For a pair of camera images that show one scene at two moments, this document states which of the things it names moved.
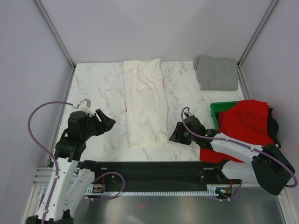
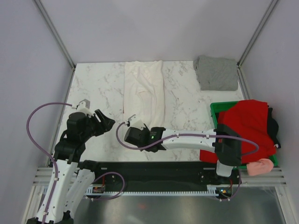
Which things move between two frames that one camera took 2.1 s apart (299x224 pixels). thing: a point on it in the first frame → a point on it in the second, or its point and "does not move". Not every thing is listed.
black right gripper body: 190,137 → 146,129
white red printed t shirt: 146,102 does not move
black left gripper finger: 108,123 does not move
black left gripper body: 95,128 does not move
